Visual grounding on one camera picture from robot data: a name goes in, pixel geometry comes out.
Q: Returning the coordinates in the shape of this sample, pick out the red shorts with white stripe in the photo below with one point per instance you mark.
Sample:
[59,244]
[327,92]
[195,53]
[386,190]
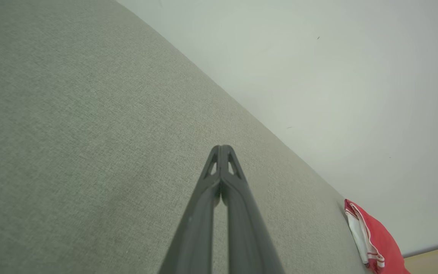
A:
[384,243]

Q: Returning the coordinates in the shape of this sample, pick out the grey fabric sofa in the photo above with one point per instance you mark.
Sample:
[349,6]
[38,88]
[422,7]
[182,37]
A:
[89,133]

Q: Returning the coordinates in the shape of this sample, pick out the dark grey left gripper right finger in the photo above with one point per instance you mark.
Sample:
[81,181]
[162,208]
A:
[249,236]

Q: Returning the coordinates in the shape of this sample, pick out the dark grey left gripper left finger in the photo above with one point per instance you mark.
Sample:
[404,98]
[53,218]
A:
[196,236]

